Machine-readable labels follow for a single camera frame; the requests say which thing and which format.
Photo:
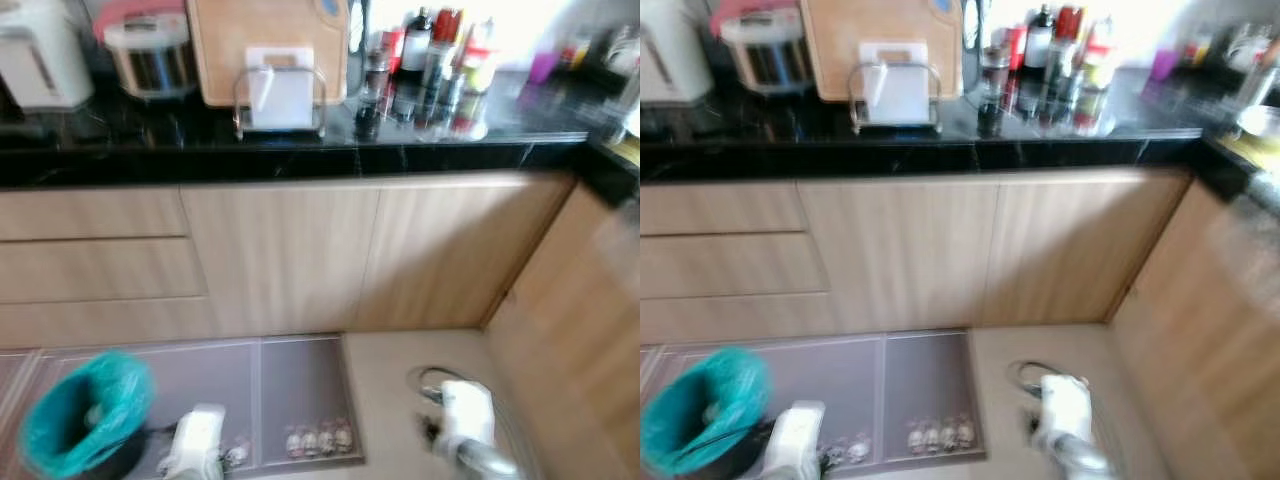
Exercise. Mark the wooden corner cabinet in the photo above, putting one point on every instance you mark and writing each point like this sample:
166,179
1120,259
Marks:
1200,340
570,340

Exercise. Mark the wooden cabinet door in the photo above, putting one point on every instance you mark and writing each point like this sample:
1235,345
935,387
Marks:
900,255
280,260
460,250
1080,245

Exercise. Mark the trash bin with teal bag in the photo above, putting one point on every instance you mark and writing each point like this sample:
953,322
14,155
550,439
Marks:
70,420
700,410

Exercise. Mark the white electric water boiler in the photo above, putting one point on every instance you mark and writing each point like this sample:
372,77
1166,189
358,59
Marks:
40,60
675,60

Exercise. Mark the purple cup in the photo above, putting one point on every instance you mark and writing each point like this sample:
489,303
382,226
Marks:
1163,64
542,68

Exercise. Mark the rice cooker with pink lid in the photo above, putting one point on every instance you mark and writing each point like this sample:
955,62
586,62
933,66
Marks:
765,60
150,60

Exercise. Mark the yellow condiment bottle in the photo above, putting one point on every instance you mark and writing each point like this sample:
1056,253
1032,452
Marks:
1100,68
480,70

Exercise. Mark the dark sauce bottle black cap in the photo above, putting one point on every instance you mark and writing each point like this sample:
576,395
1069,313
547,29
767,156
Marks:
1038,45
414,50

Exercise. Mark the white plastic cutting board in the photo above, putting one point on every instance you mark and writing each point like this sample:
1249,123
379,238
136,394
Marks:
285,100
900,95

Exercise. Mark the dark pepper grinder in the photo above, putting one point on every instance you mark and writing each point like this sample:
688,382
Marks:
994,70
376,75

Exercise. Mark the small red label bottle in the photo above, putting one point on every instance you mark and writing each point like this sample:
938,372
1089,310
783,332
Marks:
1015,45
394,45

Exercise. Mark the grey floor mat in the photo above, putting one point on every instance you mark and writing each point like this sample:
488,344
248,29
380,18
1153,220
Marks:
920,385

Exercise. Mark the wooden cutting board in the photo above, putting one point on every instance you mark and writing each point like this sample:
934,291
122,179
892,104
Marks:
270,25
880,20

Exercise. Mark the wooden cabinet drawer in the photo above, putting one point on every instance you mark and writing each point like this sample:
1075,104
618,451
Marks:
90,213

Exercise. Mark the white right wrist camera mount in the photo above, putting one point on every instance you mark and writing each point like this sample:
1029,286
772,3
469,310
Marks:
1062,408
468,410

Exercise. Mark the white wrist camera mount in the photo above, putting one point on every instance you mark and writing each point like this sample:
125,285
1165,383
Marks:
797,440
195,440
1062,408
468,410

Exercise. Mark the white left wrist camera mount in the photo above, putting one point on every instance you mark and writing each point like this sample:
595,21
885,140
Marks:
195,440
797,440

